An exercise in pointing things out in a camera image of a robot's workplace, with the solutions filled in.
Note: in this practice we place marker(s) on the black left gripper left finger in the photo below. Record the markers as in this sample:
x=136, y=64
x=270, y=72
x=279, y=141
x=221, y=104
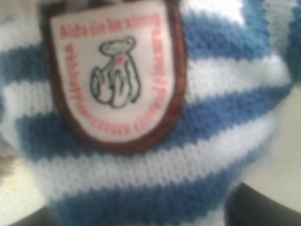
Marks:
x=42, y=217

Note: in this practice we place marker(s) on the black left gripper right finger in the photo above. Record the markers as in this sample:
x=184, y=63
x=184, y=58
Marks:
x=247, y=207

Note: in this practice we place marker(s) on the tan teddy bear striped sweater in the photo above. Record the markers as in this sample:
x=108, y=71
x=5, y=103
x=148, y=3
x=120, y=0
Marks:
x=143, y=112

